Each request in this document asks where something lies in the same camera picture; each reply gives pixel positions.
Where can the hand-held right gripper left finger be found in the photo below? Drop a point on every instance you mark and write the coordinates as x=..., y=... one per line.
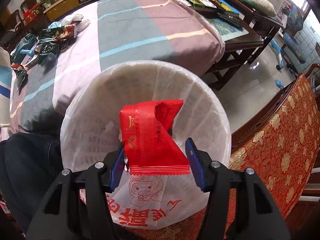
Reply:
x=116, y=171

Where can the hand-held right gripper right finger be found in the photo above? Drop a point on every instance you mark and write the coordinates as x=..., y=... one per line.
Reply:
x=196, y=166

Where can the red snack wrapper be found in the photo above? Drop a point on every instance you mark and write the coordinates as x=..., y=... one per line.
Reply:
x=150, y=135

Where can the white lined trash bin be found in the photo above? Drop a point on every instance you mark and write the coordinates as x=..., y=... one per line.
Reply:
x=125, y=85

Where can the white plastic bag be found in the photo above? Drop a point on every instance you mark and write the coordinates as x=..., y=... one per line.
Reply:
x=75, y=18

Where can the red floral seat cushion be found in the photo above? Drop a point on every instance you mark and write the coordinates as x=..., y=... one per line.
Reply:
x=275, y=142

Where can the person's dark jeans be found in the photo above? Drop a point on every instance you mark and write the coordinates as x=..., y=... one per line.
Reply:
x=27, y=170

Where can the green red snack packet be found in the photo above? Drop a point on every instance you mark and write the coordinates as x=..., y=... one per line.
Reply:
x=20, y=75

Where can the white bag with blue print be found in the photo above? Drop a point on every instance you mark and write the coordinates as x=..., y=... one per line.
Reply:
x=4, y=92

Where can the dark green snack packet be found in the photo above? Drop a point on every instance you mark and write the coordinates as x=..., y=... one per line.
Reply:
x=47, y=51

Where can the striped plaid tablecloth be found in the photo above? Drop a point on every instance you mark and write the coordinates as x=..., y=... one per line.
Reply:
x=137, y=30

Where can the brown red snack packet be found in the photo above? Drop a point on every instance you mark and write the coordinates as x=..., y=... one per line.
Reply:
x=67, y=32

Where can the dark green tissue pack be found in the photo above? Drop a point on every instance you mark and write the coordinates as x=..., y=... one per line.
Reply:
x=48, y=35

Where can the teal foil bag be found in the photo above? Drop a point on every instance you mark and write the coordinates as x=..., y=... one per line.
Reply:
x=23, y=43

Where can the blue children ride-on toy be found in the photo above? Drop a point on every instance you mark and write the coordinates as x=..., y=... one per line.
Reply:
x=295, y=42

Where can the bagged blue face mask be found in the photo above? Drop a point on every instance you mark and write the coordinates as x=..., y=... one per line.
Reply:
x=55, y=25

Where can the yellow TV cabinet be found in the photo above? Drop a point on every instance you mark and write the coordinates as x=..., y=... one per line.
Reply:
x=65, y=5

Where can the red gift box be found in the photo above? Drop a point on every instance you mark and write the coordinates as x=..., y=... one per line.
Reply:
x=32, y=13

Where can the dark wooden armchair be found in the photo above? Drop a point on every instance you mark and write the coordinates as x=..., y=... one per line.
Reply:
x=13, y=21
x=30, y=0

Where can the wooden sofa frame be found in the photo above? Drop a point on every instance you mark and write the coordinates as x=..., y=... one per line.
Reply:
x=252, y=122

